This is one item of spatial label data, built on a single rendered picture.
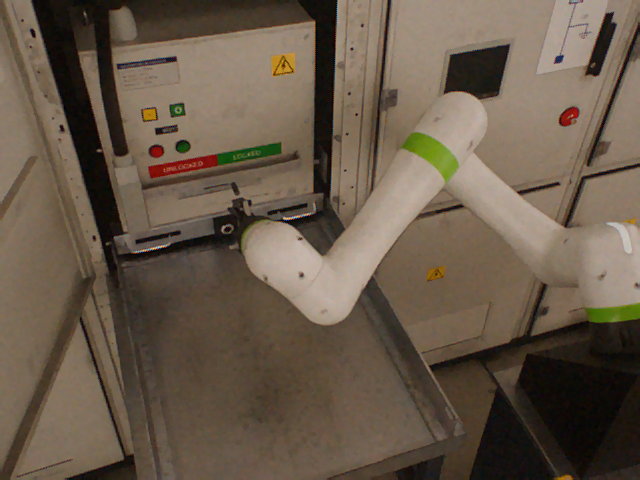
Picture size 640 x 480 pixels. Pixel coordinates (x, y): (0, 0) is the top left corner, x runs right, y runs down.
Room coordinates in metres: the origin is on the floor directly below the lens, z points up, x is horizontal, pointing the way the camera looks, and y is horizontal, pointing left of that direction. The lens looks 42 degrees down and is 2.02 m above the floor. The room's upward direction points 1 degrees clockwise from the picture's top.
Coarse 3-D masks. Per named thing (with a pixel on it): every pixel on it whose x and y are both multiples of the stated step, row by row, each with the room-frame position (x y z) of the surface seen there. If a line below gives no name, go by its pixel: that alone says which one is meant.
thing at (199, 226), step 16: (320, 192) 1.38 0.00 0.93; (256, 208) 1.31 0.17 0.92; (272, 208) 1.33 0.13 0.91; (288, 208) 1.34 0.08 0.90; (304, 208) 1.36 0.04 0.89; (320, 208) 1.37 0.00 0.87; (176, 224) 1.24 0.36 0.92; (192, 224) 1.25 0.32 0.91; (208, 224) 1.27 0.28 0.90; (144, 240) 1.21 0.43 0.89; (160, 240) 1.22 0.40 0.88; (176, 240) 1.24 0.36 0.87
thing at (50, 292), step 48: (0, 48) 1.10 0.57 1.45; (0, 96) 1.05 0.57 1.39; (0, 144) 0.99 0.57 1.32; (0, 192) 0.94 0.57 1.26; (48, 192) 1.10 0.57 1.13; (0, 240) 0.86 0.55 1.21; (48, 240) 1.04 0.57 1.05; (0, 288) 0.83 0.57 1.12; (48, 288) 0.97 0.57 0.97; (0, 336) 0.78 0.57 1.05; (48, 336) 0.91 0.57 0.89; (0, 384) 0.73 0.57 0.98; (48, 384) 0.81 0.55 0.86; (0, 432) 0.68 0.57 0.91
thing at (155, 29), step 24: (144, 0) 1.47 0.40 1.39; (168, 0) 1.47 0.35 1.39; (192, 0) 1.48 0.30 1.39; (216, 0) 1.48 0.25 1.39; (240, 0) 1.48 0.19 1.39; (264, 0) 1.49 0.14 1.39; (288, 0) 1.49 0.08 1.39; (72, 24) 1.33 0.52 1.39; (144, 24) 1.35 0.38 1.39; (168, 24) 1.35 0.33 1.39; (192, 24) 1.36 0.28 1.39; (216, 24) 1.36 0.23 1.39; (240, 24) 1.36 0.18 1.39; (264, 24) 1.37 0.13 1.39; (288, 24) 1.36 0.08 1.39; (312, 24) 1.38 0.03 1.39; (120, 48) 1.23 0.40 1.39; (96, 120) 1.21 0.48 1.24; (312, 168) 1.38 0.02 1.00; (120, 216) 1.21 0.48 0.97
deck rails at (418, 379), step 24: (336, 216) 1.30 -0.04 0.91; (120, 288) 1.03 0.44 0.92; (384, 312) 1.01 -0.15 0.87; (144, 336) 0.94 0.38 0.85; (384, 336) 0.96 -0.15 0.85; (408, 336) 0.91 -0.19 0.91; (144, 360) 0.88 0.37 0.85; (408, 360) 0.89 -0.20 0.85; (144, 384) 0.82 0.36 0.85; (408, 384) 0.83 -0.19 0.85; (432, 384) 0.80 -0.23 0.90; (144, 408) 0.73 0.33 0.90; (432, 408) 0.78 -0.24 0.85; (432, 432) 0.72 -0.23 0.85; (168, 456) 0.66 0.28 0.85
